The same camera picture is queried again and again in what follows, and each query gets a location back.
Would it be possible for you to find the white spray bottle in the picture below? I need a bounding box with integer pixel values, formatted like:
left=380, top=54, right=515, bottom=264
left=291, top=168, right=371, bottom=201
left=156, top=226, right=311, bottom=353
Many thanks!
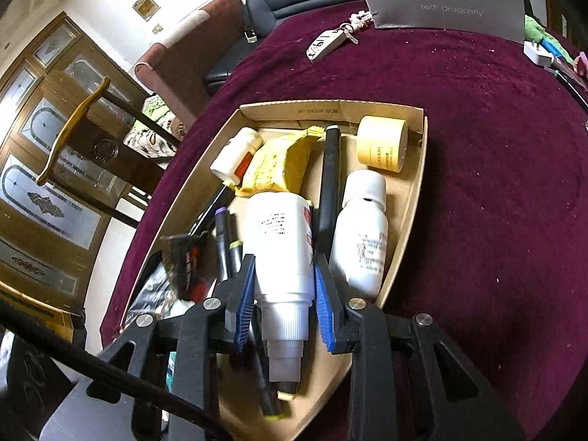
left=245, top=191, right=317, bottom=384

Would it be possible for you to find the green cloth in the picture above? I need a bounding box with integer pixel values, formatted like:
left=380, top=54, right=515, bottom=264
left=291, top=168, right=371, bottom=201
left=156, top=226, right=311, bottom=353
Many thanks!
left=524, top=15, right=575, bottom=66

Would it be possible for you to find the grey cardboard box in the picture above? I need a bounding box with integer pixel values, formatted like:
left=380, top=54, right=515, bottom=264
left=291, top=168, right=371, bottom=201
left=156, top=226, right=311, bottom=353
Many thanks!
left=357, top=0, right=527, bottom=43

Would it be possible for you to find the black pen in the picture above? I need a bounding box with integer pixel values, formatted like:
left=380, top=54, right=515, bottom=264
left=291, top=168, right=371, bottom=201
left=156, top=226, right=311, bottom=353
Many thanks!
left=189, top=184, right=236, bottom=240

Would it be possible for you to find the yellow wooden chair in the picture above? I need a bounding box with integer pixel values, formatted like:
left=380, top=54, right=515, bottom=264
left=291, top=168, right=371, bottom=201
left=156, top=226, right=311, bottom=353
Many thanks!
left=36, top=77, right=111, bottom=185

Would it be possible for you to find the yellow snack packet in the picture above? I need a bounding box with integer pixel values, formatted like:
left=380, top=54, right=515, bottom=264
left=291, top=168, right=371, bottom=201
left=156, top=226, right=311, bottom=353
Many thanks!
left=235, top=126, right=323, bottom=194

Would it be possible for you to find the red black packet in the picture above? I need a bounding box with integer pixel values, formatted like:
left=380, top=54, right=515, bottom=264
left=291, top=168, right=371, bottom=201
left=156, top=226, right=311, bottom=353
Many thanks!
left=160, top=233, right=219, bottom=303

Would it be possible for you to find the black marker purple cap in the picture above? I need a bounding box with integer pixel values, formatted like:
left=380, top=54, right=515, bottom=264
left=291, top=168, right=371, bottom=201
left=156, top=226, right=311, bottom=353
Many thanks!
left=214, top=208, right=233, bottom=283

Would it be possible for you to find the brown chair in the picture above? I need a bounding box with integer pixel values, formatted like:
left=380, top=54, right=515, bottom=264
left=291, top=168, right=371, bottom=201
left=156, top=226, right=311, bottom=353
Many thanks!
left=134, top=0, right=245, bottom=126

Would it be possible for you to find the wooden glass door cabinet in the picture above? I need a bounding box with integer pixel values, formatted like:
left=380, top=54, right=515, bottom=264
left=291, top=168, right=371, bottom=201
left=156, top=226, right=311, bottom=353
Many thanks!
left=0, top=11, right=152, bottom=313

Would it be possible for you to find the white charger plug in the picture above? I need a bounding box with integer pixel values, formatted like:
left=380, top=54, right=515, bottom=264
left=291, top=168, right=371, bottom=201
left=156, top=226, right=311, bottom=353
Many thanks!
left=523, top=40, right=555, bottom=68

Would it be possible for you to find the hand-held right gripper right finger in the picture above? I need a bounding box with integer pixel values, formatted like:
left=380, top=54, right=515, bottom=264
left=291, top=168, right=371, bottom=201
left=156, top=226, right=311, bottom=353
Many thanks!
left=313, top=254, right=524, bottom=441

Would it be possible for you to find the small white bottle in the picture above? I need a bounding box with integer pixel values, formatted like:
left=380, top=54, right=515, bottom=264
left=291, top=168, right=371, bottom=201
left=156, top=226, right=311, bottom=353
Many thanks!
left=210, top=128, right=264, bottom=185

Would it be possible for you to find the small yellow wall plaque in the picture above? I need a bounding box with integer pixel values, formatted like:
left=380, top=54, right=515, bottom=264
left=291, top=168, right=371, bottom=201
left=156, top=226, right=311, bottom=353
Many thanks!
left=133, top=0, right=161, bottom=21

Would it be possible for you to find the yellow tape roll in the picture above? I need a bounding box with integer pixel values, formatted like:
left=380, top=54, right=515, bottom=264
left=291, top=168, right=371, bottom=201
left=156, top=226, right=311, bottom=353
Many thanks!
left=356, top=116, right=409, bottom=175

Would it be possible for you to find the maroon tablecloth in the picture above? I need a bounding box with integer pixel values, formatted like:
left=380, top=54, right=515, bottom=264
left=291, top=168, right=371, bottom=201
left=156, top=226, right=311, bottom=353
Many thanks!
left=98, top=9, right=588, bottom=441

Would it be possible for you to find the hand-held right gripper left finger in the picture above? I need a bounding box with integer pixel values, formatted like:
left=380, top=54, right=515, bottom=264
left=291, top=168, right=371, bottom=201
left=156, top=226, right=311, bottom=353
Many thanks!
left=87, top=254, right=257, bottom=441

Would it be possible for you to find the black white pouch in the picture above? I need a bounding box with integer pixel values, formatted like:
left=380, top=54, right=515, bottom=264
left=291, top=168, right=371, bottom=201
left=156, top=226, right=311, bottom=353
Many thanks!
left=123, top=250, right=194, bottom=327

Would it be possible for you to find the green patterned cushion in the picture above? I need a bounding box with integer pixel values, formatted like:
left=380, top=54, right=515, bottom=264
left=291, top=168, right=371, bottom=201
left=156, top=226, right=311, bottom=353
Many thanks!
left=123, top=96, right=181, bottom=159

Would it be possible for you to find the black marker grey cap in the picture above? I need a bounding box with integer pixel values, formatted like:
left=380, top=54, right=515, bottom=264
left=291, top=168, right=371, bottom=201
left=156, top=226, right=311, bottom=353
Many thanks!
left=316, top=125, right=344, bottom=260

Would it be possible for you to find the black marker yellow band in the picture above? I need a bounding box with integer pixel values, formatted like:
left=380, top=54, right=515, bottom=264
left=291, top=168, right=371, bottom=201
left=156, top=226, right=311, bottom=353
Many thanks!
left=227, top=239, right=284, bottom=422

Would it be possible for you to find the black braided cable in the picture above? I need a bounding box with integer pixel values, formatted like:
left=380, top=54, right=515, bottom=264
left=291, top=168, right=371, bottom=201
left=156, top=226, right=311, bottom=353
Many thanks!
left=0, top=301, right=230, bottom=441

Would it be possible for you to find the white flip-cap bottle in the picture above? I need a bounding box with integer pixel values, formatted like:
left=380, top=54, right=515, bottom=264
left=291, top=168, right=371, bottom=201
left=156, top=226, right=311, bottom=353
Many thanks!
left=330, top=170, right=390, bottom=298

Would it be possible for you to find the tan cardboard box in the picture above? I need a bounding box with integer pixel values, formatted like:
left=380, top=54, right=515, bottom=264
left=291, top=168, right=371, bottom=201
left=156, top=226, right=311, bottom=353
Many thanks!
left=120, top=98, right=429, bottom=441

